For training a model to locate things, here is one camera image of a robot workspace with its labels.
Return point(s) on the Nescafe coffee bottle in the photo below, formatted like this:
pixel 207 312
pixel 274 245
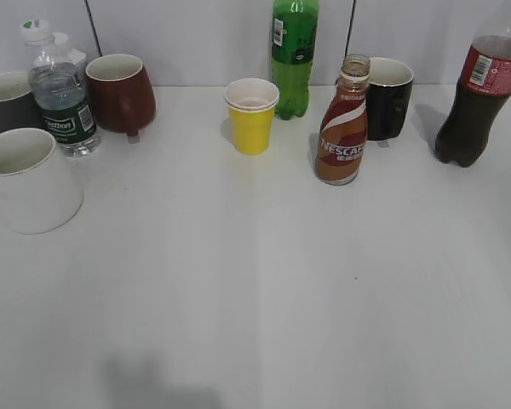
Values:
pixel 343 130

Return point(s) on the white ceramic mug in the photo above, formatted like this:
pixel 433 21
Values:
pixel 38 191

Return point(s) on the yellow paper cup stack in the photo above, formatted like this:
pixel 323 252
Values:
pixel 251 105

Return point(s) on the black ceramic mug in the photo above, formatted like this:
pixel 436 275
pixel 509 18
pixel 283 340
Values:
pixel 388 98

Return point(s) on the dark red ceramic mug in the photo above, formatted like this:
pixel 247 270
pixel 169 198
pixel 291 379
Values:
pixel 121 93

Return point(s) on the green soda bottle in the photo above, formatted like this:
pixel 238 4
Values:
pixel 294 29

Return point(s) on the clear water bottle green label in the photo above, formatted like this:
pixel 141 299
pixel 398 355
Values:
pixel 59 91

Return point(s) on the dark grey ceramic mug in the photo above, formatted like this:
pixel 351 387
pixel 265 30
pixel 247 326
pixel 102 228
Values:
pixel 18 108

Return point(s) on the cola bottle red label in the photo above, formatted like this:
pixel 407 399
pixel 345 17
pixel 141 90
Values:
pixel 483 88

